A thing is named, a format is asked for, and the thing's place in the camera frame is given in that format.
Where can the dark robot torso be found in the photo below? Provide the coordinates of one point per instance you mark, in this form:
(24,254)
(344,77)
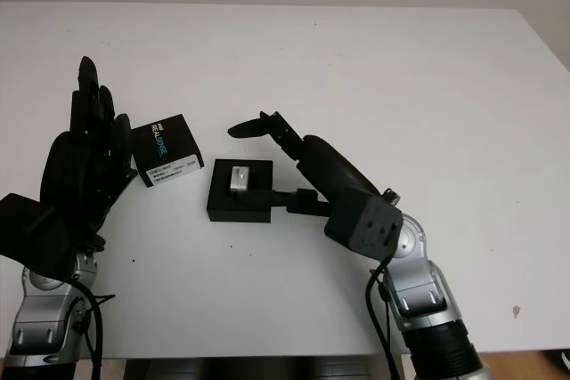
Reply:
(267,369)

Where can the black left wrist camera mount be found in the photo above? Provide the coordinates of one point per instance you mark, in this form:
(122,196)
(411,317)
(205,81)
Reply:
(31,233)

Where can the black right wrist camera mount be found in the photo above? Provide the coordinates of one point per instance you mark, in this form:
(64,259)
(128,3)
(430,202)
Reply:
(365,228)

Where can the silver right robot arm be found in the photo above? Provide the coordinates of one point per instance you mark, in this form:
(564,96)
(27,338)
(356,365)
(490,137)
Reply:
(427,300)

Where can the black camera box base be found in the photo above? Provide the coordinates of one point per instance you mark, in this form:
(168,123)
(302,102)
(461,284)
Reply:
(236,211)

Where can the small silver camera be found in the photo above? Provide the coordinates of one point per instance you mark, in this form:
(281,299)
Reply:
(238,180)

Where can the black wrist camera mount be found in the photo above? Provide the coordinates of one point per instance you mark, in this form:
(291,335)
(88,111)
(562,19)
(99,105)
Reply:
(31,233)
(365,228)

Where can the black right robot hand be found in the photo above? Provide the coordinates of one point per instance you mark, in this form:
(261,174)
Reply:
(329,166)

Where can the dark shoe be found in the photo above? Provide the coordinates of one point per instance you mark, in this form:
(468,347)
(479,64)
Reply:
(562,358)

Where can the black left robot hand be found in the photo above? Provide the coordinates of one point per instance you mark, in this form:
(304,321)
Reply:
(75,171)

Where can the black RealSense box lid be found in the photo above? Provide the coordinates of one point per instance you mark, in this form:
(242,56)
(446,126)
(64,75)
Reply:
(169,148)

